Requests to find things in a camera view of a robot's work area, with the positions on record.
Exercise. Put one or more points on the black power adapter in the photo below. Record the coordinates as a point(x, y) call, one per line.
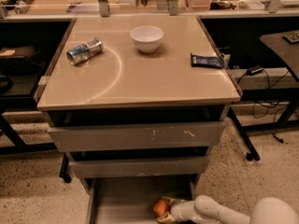
point(254, 70)

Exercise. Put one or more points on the orange fruit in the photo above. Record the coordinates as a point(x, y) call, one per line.
point(160, 208)

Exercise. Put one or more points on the crushed silver blue can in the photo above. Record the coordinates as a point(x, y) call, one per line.
point(85, 51)

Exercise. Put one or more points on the middle grey drawer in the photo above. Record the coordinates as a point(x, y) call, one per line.
point(140, 167)

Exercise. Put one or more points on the top grey drawer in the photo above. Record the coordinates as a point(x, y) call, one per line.
point(137, 136)

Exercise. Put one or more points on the open bottom grey drawer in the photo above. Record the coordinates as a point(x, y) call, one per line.
point(129, 200)

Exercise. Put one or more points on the white ceramic bowl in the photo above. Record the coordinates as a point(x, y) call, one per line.
point(147, 38)

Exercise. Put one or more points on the dark blue snack packet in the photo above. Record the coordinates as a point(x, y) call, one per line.
point(207, 62)

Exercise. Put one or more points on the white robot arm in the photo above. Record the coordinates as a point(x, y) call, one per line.
point(205, 210)

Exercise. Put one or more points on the grey drawer cabinet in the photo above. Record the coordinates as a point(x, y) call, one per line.
point(123, 86)

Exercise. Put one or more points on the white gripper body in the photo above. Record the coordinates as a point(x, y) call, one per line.
point(176, 209)

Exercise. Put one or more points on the black remote keypad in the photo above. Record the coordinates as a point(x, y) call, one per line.
point(291, 37)

